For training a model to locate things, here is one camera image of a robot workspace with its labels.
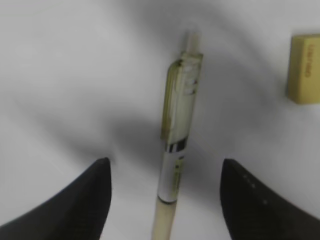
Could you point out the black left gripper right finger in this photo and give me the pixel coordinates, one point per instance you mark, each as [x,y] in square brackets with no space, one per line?
[253,211]

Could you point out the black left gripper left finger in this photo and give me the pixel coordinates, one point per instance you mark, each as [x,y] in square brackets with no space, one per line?
[77,212]

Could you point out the beige ballpoint pen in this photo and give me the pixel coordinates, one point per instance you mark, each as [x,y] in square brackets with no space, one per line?
[180,94]

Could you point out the yellow eraser left front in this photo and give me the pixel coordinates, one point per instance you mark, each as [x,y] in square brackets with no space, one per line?
[303,82]

